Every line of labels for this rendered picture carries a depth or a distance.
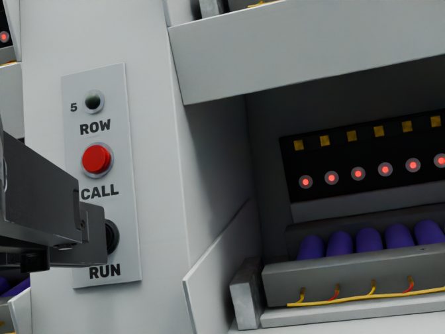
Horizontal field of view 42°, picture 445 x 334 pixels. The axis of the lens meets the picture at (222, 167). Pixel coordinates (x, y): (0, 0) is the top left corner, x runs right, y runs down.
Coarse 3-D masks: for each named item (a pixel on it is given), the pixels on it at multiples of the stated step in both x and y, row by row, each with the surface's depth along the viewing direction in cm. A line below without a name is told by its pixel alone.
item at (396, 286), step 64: (384, 128) 43; (320, 192) 45; (384, 192) 44; (256, 256) 37; (320, 256) 39; (384, 256) 33; (192, 320) 28; (256, 320) 33; (320, 320) 32; (384, 320) 31
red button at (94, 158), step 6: (90, 150) 32; (96, 150) 31; (102, 150) 31; (84, 156) 32; (90, 156) 31; (96, 156) 31; (102, 156) 31; (108, 156) 31; (84, 162) 32; (90, 162) 31; (96, 162) 31; (102, 162) 31; (108, 162) 31; (90, 168) 31; (96, 168) 31; (102, 168) 31
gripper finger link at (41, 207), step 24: (0, 120) 13; (24, 144) 16; (24, 168) 16; (48, 168) 18; (0, 192) 13; (24, 192) 16; (48, 192) 18; (72, 192) 21; (0, 216) 14; (24, 216) 16; (48, 216) 18; (72, 216) 20; (24, 240) 18; (48, 240) 19; (72, 240) 20
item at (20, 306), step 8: (16, 296) 31; (24, 296) 31; (16, 304) 30; (24, 304) 31; (16, 312) 30; (24, 312) 31; (16, 320) 30; (24, 320) 31; (16, 328) 30; (24, 328) 31
